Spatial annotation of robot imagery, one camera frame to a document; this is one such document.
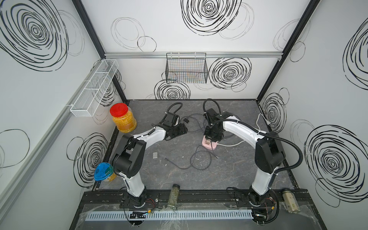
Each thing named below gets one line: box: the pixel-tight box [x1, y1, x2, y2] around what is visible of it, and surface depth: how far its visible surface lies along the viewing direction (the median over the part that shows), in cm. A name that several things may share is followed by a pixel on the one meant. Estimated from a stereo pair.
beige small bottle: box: [282, 190, 301, 214], surface depth 72 cm
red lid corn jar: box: [109, 102, 138, 134], surface depth 95 cm
